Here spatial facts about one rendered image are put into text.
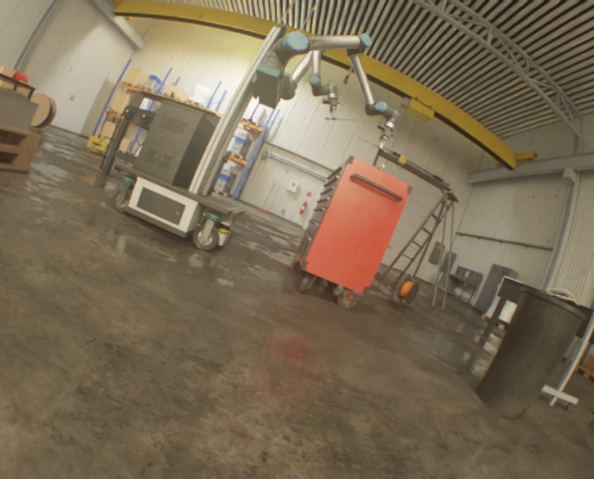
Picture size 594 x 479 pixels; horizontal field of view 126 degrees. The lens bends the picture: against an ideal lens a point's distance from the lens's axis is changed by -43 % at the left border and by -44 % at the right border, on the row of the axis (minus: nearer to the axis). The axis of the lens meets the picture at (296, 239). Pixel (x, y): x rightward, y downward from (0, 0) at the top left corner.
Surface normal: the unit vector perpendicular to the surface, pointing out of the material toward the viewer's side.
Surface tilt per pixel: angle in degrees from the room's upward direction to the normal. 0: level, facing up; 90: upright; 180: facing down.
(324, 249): 90
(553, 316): 94
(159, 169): 90
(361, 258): 90
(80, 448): 0
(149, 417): 0
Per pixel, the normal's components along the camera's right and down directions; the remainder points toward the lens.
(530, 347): -0.82, -0.24
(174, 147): 0.10, 0.14
